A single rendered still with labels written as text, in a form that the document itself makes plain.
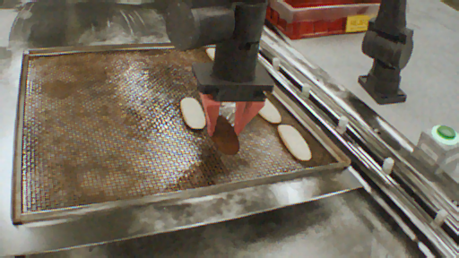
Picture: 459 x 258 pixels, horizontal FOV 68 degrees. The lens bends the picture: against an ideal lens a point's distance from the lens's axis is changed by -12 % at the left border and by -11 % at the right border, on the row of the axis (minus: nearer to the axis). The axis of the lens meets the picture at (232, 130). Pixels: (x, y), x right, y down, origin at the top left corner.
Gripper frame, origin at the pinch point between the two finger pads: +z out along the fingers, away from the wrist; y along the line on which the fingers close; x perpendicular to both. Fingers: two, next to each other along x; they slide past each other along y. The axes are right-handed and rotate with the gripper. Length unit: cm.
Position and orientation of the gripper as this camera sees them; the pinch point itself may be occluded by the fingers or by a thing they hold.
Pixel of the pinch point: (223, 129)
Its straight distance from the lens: 56.6
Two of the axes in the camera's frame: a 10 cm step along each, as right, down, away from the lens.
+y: 9.6, -0.3, 2.9
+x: -2.6, -5.7, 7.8
